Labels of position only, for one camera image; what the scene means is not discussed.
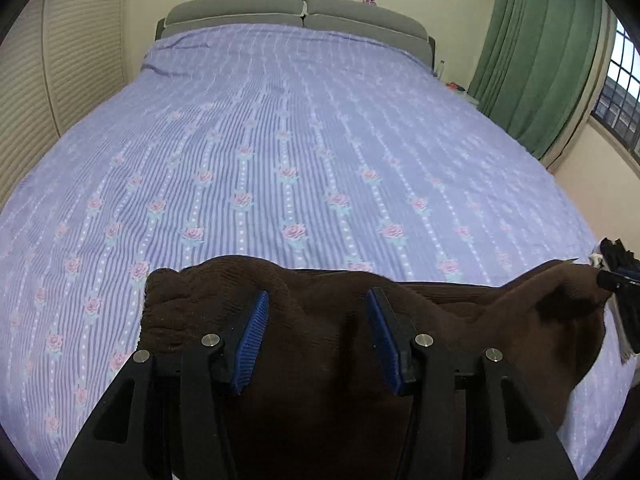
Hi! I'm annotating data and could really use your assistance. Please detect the dark brown fleece pants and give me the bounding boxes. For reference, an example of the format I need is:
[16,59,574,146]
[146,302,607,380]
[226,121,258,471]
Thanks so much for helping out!
[139,256,608,479]

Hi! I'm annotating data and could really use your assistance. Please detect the grey folded garment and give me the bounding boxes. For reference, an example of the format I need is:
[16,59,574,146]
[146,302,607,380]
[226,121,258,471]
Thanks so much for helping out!
[589,250,639,364]

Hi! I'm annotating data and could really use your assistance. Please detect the black folded clothes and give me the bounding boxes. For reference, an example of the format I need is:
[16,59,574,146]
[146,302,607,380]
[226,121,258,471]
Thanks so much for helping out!
[599,238,640,281]

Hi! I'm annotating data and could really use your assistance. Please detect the window with black grille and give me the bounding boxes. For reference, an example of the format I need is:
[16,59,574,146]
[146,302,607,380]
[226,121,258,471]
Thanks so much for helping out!
[592,20,640,159]

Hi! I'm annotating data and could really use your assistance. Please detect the green curtain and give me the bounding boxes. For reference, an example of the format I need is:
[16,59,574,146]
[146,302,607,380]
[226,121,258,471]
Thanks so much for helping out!
[469,0,603,158]

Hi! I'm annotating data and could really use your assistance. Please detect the white nightstand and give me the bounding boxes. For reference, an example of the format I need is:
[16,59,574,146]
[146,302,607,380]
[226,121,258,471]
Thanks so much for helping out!
[446,82,480,108]

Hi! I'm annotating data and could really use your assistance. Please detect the purple floral bed sheet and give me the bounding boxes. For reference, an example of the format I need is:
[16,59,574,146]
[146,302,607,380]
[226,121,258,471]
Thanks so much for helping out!
[0,23,639,480]

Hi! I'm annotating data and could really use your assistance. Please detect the grey padded headboard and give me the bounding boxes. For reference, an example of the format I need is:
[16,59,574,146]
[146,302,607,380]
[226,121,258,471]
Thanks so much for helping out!
[155,0,436,68]

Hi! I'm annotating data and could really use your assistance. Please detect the white louvered wardrobe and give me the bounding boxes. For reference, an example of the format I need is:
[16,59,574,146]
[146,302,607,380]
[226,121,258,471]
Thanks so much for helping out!
[1,0,126,200]

